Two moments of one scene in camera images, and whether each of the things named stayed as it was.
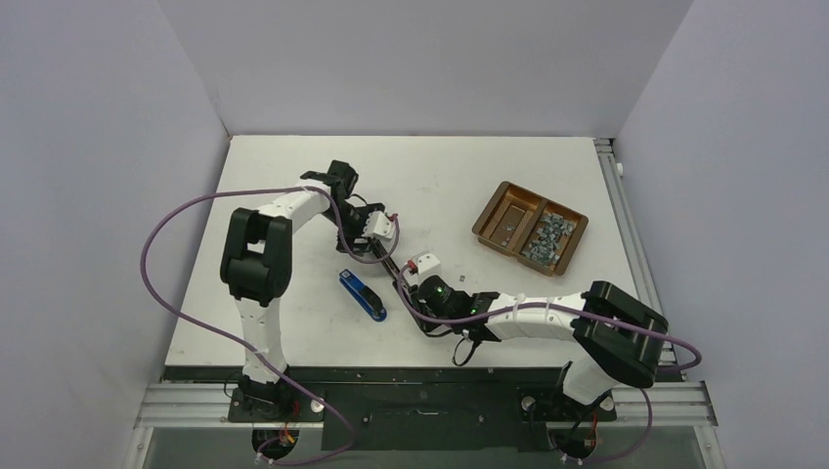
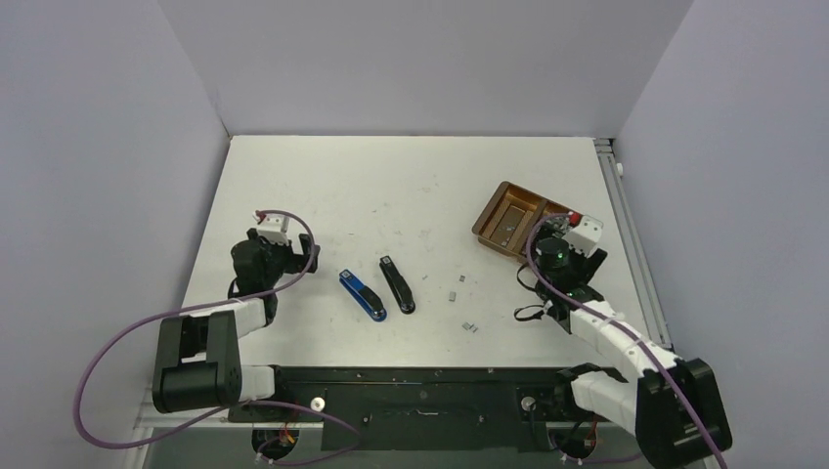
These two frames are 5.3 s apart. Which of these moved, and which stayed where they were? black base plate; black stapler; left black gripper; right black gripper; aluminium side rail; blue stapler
Moved: right black gripper; black stapler; left black gripper
Stayed: aluminium side rail; blue stapler; black base plate
